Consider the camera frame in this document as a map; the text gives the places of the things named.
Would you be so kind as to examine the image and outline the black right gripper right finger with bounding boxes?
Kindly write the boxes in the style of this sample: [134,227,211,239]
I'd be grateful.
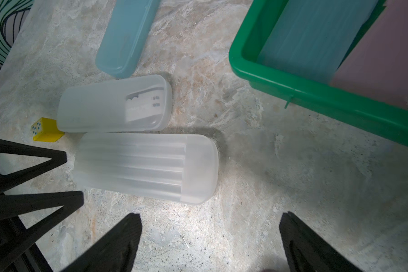
[279,211,361,272]

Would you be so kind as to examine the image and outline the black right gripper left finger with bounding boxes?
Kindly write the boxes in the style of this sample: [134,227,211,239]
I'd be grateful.
[64,213,142,272]

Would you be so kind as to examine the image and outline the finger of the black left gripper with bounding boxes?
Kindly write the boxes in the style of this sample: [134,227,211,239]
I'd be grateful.
[0,139,68,194]
[0,191,84,272]

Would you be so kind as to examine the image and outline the pink translucent pencil case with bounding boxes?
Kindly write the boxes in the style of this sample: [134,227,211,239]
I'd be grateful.
[330,1,408,111]

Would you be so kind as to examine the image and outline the teal ribbed pencil case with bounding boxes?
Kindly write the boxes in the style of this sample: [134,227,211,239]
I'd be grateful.
[257,0,377,84]

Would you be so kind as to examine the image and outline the clear ribbed pencil case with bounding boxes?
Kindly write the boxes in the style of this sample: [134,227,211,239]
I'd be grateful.
[73,133,219,205]

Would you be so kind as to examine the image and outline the clear pencil case with card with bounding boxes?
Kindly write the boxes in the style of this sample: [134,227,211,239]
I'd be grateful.
[57,74,173,133]

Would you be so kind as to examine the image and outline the teal slim pencil case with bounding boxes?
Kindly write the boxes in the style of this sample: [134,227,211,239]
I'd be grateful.
[95,0,160,79]

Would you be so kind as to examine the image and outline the green plastic storage box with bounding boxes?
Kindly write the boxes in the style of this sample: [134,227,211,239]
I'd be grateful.
[229,0,408,147]

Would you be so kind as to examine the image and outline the yellow dice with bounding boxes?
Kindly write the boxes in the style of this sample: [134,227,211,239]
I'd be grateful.
[31,117,65,143]

